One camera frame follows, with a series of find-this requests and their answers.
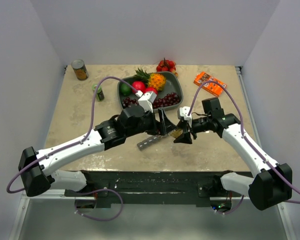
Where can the red pomegranate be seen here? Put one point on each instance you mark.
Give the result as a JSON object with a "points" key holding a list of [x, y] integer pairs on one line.
{"points": [[151, 89], [139, 86]]}

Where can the tin can fruit label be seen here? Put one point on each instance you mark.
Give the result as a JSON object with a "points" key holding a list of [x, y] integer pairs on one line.
{"points": [[80, 69]]}

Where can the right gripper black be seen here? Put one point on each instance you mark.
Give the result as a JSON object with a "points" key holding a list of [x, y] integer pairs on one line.
{"points": [[186, 137]]}

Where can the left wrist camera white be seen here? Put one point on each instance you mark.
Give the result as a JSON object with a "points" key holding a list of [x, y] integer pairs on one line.
{"points": [[146, 101]]}

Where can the grey weekly pill organizer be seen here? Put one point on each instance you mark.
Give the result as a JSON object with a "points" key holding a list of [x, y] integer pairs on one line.
{"points": [[150, 141]]}

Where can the green capped small bottle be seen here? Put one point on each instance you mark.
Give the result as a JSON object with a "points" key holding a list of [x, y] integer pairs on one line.
{"points": [[99, 96]]}

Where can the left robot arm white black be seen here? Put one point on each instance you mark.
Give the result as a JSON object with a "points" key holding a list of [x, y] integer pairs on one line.
{"points": [[40, 169]]}

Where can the orange toy pineapple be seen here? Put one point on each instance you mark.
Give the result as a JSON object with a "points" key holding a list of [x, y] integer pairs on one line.
{"points": [[154, 80]]}

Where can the red pomegranate left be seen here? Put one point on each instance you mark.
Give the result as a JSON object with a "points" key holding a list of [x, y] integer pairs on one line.
{"points": [[139, 86]]}

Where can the orange snack box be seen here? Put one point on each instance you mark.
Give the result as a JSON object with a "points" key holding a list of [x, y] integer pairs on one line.
{"points": [[210, 83]]}

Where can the black base frame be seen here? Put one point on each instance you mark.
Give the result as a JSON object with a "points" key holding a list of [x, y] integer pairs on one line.
{"points": [[151, 188]]}

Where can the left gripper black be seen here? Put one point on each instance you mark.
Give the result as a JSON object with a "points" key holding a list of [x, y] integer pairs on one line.
{"points": [[163, 127]]}

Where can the grey fruit tray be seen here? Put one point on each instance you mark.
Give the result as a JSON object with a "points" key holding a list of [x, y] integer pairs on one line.
{"points": [[172, 85]]}

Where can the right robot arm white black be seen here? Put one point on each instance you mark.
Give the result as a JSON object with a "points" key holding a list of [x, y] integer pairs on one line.
{"points": [[269, 183]]}

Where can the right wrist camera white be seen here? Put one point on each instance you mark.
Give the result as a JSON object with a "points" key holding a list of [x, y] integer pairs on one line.
{"points": [[184, 114]]}

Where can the green lime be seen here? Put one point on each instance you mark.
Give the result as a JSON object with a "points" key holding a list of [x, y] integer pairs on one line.
{"points": [[125, 89]]}

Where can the aluminium rail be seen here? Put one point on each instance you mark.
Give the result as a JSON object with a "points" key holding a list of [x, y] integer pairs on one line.
{"points": [[23, 207]]}

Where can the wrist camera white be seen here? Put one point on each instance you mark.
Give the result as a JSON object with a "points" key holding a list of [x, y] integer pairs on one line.
{"points": [[146, 101], [184, 114]]}

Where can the clear pill bottle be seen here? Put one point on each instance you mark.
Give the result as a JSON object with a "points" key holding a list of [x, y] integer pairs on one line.
{"points": [[176, 133]]}

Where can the dark red grape bunch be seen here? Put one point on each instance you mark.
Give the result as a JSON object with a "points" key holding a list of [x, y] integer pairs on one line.
{"points": [[168, 100]]}

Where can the red pomegranate right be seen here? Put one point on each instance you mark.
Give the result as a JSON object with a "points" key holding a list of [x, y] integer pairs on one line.
{"points": [[151, 89]]}

